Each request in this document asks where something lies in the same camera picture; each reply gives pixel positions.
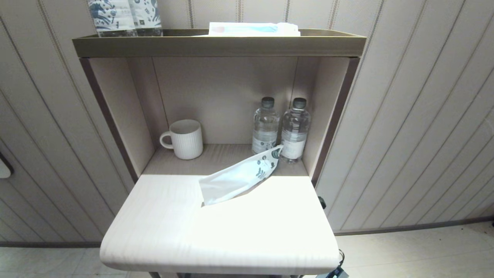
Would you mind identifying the white ribbed mug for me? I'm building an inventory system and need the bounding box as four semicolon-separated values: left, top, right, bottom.
159;119;204;160

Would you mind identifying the blue floral print pouch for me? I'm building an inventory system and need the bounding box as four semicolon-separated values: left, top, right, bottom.
129;0;163;36
88;0;138;37

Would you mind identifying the beige wooden shelf cabinet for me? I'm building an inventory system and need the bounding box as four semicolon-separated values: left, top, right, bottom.
72;28;367;278

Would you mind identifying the white floral plastic bag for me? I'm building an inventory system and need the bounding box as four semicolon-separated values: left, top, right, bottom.
199;145;284;206

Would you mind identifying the grey blue floor device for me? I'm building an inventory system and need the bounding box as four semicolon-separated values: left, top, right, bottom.
316;266;350;278

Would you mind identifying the white rounded wall fixture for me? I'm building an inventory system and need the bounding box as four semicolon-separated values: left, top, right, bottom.
0;153;14;179

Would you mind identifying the clear plastic water bottle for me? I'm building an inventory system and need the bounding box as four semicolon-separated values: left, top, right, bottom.
252;97;280;155
280;98;311;164

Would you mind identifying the white blue flat packet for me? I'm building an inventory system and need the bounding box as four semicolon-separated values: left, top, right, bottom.
197;22;301;37

